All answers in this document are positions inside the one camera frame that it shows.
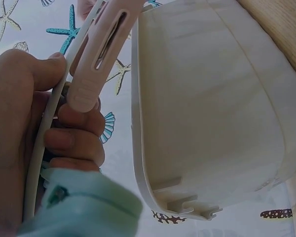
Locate white curved plastic hanger frame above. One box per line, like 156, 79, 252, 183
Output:
22, 0, 109, 223

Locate pink plastic clothes clip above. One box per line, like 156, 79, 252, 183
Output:
67, 0, 149, 114

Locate mint green plastic clothes clip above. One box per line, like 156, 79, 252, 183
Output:
16, 167, 144, 237

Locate person's left hand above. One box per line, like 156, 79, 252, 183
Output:
0, 48, 106, 237

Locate white plastic box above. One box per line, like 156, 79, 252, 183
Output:
130, 0, 296, 222

